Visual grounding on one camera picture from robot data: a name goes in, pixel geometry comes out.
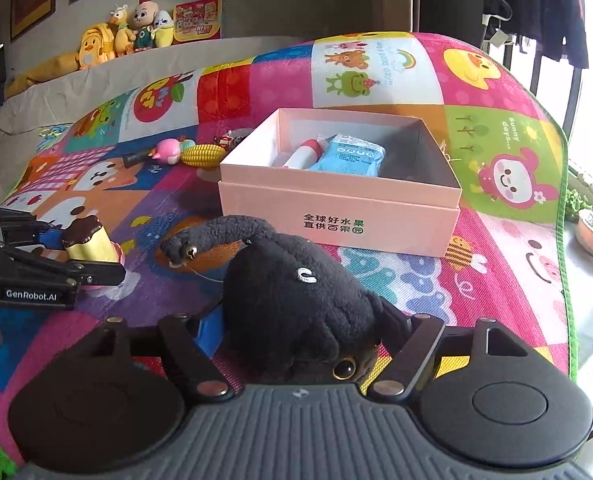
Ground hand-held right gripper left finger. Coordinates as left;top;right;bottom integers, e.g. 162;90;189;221
94;312;240;400

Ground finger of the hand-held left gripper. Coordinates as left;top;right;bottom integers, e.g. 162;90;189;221
0;205;67;248
4;242;127;289

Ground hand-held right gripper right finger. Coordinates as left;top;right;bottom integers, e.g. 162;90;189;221
367;312;547;396

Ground pudding toy with pink base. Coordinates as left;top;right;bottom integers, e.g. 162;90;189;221
60;215;127;292

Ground black flashlight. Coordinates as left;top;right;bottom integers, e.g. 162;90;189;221
122;149;157;168

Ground black plush toy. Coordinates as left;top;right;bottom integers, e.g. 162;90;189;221
160;215;412;386

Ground pink round toy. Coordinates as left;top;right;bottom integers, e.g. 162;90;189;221
149;139;183;166

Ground pink cardboard box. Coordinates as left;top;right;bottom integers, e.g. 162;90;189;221
218;107;463;260

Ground yellow corn toy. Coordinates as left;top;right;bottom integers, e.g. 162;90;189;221
179;144;224;167

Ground small red white figure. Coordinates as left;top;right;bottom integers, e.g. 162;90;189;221
214;130;242;151

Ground blue wet wipes packet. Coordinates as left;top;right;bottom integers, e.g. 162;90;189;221
306;134;387;178

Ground white and red bottle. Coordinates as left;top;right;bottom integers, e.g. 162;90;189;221
276;139;334;171

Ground colourful printed play mat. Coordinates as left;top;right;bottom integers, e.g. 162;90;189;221
0;31;577;480

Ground yellow plush bolster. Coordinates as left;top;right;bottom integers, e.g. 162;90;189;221
4;51;84;98

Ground yellow duck backpack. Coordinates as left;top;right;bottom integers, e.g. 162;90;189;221
78;24;116;71

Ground yellow duck plush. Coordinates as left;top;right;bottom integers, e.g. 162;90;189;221
109;5;137;57

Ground boy doll plush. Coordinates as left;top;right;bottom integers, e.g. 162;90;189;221
128;0;160;53

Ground banana plush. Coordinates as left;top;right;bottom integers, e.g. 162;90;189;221
150;10;177;49

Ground colourful toy carton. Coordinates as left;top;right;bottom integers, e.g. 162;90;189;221
173;0;223;42

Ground dark hanging clothes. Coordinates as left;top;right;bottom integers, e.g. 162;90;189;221
481;0;589;68

